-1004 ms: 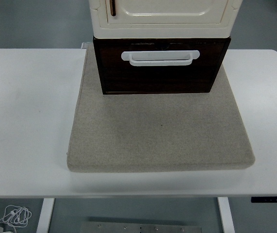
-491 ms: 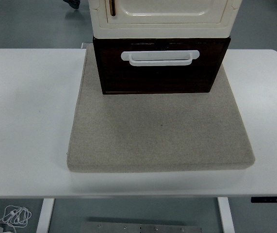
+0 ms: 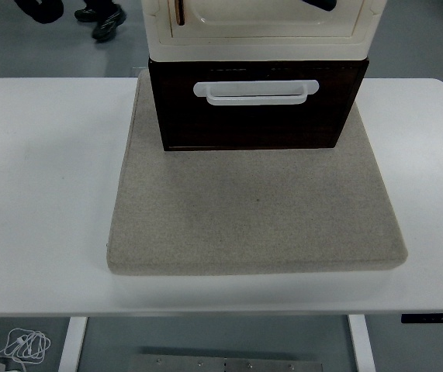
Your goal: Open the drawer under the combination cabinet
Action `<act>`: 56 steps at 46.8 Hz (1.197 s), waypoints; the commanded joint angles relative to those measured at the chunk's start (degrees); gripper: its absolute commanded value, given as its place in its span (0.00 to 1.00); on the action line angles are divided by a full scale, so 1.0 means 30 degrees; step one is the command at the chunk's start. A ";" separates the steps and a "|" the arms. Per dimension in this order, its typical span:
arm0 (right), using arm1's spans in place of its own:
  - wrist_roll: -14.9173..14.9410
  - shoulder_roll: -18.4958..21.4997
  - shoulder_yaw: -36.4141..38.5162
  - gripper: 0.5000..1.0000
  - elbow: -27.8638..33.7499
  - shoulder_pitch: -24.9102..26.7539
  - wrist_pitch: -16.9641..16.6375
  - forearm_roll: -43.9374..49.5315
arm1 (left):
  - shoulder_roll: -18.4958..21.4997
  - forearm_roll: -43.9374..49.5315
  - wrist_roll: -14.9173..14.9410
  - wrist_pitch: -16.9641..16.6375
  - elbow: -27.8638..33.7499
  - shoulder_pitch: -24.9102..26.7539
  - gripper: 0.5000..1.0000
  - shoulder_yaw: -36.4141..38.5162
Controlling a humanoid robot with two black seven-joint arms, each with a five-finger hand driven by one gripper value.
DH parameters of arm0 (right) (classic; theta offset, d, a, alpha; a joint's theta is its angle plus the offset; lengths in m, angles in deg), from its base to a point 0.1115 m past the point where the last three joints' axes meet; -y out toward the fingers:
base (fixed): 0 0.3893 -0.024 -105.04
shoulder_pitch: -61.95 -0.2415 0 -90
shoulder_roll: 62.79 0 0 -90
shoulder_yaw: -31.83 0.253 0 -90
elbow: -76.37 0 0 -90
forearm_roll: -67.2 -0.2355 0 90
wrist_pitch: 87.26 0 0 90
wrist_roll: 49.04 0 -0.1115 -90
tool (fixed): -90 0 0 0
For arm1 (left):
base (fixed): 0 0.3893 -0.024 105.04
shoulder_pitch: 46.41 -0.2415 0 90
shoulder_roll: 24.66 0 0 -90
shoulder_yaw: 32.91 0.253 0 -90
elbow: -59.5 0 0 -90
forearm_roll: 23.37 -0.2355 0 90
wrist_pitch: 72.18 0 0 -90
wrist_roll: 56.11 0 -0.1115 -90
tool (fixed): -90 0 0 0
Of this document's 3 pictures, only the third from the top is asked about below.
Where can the dark wooden drawer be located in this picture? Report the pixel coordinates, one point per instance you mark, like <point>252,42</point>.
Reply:
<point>252,126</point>

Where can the dark wooden drawer case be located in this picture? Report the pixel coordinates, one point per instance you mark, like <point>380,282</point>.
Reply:
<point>154,81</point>

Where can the black table control panel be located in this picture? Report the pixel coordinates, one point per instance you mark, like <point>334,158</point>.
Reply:
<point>434,319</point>

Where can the person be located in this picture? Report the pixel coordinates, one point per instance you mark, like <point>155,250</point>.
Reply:
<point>106,21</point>

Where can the white table leg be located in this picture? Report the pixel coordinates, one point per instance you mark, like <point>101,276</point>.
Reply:
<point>73,345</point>
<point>360,345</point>

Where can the cream plastic cabinet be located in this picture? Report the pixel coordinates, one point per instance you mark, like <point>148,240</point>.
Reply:
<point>260,48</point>

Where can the grey metal plate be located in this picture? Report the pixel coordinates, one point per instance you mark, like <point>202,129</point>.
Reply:
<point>225,364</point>

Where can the beige fabric mat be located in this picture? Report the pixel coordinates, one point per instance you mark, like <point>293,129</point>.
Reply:
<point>244,217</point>

